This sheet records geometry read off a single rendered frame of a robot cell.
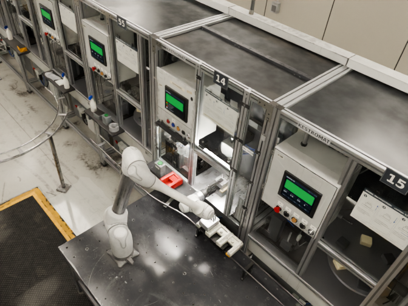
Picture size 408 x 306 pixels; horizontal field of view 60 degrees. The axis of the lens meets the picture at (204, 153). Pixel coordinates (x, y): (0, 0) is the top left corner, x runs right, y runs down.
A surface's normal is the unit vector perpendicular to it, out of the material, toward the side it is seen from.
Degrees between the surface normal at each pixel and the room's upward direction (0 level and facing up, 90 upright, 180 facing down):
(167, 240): 0
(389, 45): 90
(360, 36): 90
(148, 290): 0
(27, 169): 0
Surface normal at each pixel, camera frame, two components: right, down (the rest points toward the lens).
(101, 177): 0.07, -0.75
